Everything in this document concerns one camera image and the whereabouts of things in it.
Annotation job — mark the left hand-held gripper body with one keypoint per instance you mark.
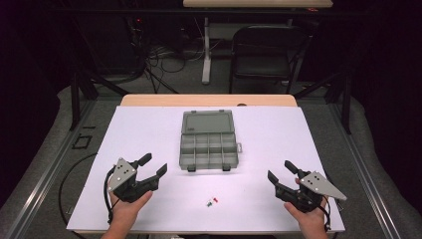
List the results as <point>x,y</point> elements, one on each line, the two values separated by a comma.
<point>123,181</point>

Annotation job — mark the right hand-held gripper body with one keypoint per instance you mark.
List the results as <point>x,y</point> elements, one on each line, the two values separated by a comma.
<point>310,191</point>

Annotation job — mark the grey plastic compartment box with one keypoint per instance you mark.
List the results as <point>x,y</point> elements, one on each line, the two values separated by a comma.
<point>209,141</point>

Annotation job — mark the person's right hand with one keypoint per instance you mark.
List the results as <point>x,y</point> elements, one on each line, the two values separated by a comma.
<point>308,217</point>

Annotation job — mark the person's left hand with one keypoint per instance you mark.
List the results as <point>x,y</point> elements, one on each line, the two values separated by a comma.
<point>127,207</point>

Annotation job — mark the white board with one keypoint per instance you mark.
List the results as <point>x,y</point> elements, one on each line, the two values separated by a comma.
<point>232,186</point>

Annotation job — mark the wooden table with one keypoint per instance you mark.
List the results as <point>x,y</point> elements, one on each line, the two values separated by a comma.
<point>209,100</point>

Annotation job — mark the black folding chair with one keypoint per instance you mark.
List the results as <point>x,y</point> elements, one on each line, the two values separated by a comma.
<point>265,63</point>

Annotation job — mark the white desk leg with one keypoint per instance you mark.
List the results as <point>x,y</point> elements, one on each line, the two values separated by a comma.
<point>206,56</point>

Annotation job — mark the aluminium rail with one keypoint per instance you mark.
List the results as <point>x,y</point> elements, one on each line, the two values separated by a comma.
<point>365,172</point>
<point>49,172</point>

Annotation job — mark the black metal frame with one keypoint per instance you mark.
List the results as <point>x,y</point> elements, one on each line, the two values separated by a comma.
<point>75,99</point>
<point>347,106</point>

